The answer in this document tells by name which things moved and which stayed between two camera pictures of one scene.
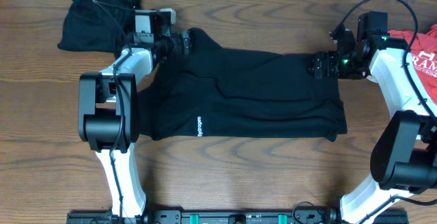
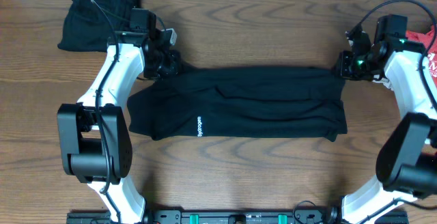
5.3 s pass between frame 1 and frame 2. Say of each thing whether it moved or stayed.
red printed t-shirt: stayed
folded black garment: stayed
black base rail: stayed
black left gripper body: moved
